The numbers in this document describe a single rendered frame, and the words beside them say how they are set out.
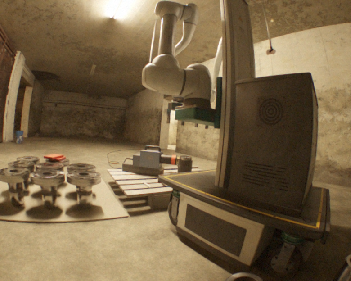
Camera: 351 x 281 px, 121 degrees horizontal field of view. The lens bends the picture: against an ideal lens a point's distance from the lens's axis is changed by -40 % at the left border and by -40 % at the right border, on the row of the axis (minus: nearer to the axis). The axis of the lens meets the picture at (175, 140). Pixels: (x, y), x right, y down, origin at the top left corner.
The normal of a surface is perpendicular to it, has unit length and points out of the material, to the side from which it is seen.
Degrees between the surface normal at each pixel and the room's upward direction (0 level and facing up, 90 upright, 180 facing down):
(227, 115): 90
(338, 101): 90
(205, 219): 90
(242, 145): 90
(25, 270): 0
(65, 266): 0
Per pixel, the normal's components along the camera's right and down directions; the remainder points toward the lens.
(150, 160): -0.15, 0.01
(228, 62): -0.77, -0.04
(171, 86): 0.13, 0.74
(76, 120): 0.54, 0.07
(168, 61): 0.30, -0.17
